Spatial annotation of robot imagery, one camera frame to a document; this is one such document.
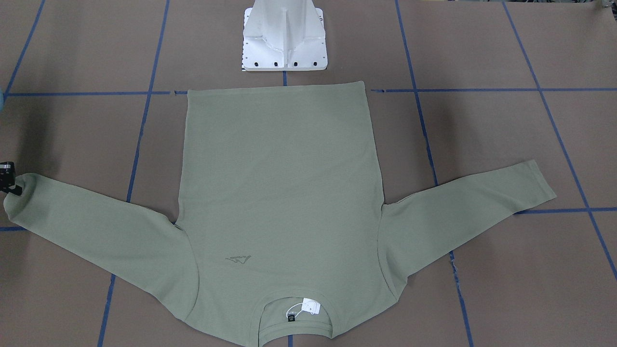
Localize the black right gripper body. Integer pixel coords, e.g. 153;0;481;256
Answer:
0;161;23;196

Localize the olive green long-sleeve shirt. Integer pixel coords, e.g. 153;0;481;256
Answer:
3;81;556;347

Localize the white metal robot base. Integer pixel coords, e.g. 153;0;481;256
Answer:
241;0;328;72

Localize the white paper shirt tag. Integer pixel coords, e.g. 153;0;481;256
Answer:
300;298;322;315

